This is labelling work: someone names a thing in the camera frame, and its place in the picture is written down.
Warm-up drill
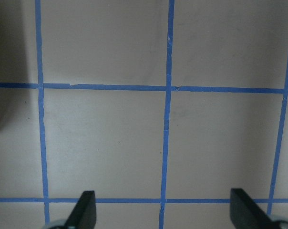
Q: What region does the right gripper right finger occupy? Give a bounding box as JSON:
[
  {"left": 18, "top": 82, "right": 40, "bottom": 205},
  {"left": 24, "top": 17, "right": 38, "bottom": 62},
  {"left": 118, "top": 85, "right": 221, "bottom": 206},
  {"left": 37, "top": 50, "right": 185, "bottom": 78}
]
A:
[{"left": 230, "top": 188, "right": 279, "bottom": 229}]

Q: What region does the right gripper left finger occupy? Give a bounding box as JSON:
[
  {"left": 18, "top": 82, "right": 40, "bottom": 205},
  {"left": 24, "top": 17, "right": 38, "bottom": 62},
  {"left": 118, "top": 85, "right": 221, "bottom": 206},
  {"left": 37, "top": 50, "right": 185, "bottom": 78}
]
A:
[{"left": 63, "top": 191, "right": 97, "bottom": 229}]

